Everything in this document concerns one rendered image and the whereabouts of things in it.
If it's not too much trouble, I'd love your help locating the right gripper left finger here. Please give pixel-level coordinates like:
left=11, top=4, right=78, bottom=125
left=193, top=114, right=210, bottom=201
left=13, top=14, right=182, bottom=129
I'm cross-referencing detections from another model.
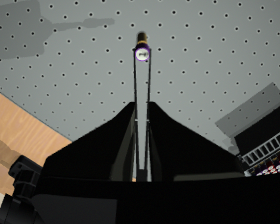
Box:
left=39, top=102, right=135, bottom=181

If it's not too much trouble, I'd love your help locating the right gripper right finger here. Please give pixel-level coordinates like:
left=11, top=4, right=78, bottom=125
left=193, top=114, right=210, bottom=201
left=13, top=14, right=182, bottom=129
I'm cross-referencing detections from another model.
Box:
left=149, top=101, right=246, bottom=181

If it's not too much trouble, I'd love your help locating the grey curved work surface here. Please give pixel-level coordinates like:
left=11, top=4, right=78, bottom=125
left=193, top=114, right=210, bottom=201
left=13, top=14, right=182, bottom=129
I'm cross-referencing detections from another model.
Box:
left=0, top=0, right=280, bottom=155

